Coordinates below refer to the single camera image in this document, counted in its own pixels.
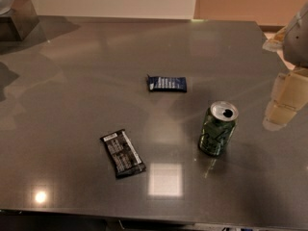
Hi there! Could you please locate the green soda can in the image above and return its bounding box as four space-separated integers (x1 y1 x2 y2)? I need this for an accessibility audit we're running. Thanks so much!
198 101 239 157

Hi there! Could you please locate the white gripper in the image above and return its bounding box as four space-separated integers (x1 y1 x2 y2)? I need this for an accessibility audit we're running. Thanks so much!
263 2 308 131

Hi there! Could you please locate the blue snack bar wrapper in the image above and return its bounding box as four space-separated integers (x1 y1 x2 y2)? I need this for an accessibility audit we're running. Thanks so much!
147 76 187 92

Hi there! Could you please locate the dark box with bowl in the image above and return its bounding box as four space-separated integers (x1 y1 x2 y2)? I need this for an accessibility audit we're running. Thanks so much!
0 0 39 41

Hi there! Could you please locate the black rxbar chocolate wrapper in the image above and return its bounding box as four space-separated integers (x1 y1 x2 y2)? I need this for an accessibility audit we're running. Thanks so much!
100 129 146 179

